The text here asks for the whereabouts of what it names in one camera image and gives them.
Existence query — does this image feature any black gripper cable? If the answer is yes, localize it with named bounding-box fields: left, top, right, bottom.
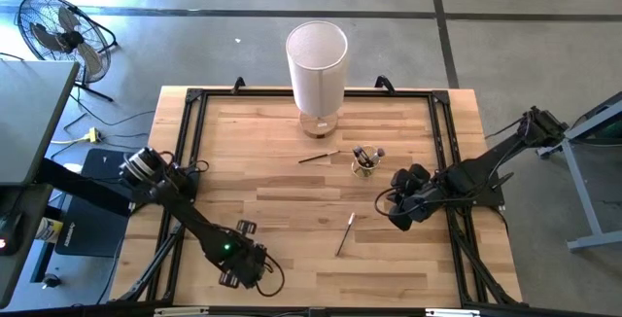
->
left=254, top=252, right=287, bottom=299
left=373, top=186, right=439, bottom=219

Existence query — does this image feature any white shade wooden table lamp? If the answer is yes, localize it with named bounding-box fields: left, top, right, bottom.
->
left=284, top=19, right=350, bottom=140

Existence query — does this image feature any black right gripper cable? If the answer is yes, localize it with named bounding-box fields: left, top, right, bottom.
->
left=373, top=186, right=439, bottom=219

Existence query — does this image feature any yellow label bottle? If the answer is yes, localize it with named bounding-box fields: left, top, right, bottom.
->
left=35, top=216, right=65, bottom=246

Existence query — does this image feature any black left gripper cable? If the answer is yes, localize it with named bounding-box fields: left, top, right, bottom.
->
left=254, top=252, right=287, bottom=299

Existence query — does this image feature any black floor cable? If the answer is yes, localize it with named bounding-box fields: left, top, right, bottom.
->
left=50, top=83, right=157, bottom=161

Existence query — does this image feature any black cage floor fan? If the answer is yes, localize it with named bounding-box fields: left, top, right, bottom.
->
left=16, top=0, right=119, bottom=103

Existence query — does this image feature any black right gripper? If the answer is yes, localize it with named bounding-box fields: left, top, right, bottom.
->
left=387, top=162, right=447, bottom=233

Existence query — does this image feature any grey blue table stand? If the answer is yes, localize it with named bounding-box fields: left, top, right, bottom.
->
left=536, top=91, right=622, bottom=254

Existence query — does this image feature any black computer case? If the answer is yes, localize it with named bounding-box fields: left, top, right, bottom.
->
left=54, top=148, right=131, bottom=259

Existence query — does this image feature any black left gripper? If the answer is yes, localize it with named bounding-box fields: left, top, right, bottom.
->
left=212, top=219, right=270, bottom=291

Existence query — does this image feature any black caster wheel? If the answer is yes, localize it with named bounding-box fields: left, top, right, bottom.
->
left=40, top=272, right=63, bottom=291

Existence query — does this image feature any grey desk top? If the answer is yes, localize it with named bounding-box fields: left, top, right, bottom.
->
left=0, top=59, right=82, bottom=188

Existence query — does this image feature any black aluminium table frame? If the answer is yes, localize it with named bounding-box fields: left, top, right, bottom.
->
left=115, top=87, right=525, bottom=309

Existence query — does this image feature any clear ribbed brush holder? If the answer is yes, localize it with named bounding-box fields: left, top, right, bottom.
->
left=350, top=143, right=384, bottom=180

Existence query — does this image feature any black desk with red light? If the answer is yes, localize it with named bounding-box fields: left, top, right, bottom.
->
left=0, top=182, right=55, bottom=309

